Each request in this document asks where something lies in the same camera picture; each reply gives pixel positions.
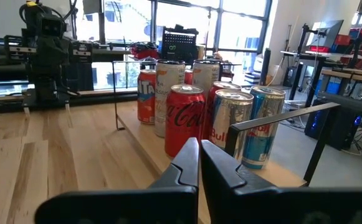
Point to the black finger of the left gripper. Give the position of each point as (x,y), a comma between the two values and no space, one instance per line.
(81,49)
(18,46)

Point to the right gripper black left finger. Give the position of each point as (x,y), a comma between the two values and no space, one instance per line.
(121,208)

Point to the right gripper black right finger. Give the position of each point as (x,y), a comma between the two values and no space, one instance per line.
(293,208)

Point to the white Celsius can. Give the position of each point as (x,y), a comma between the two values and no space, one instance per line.
(204,74)
(161,105)

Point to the red Coca-Cola can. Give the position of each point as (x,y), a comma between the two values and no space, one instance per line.
(183,124)
(208,105)

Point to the light blue Red Bull can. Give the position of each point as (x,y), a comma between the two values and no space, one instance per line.
(263,102)

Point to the silver blue Red Bull can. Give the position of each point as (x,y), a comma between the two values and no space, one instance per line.
(230,115)

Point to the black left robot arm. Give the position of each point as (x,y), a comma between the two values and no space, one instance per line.
(48,87)

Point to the yellow tag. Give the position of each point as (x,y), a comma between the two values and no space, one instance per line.
(31,3)

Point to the red black bag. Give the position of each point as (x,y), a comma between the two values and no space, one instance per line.
(143,51)

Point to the black computer tower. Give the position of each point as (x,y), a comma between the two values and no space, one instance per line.
(333,127)

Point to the black pegboard box green logo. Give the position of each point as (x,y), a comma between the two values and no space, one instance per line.
(180,40)

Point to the black desk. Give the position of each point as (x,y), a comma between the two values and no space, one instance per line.
(315,81)

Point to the wooden top workbench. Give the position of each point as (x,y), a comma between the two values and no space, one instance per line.
(355,76)

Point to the red storage bin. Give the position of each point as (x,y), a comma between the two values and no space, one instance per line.
(342,40)

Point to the grey computer monitor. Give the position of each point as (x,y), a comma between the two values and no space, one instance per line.
(327,32)

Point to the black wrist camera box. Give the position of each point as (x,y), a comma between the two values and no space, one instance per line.
(53,26)

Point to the black aluminium table frame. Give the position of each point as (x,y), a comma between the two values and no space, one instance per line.
(106,96)

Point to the black cylinder post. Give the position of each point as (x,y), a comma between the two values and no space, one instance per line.
(265,67)

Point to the large window dark frame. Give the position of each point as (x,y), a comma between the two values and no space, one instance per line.
(240,34)

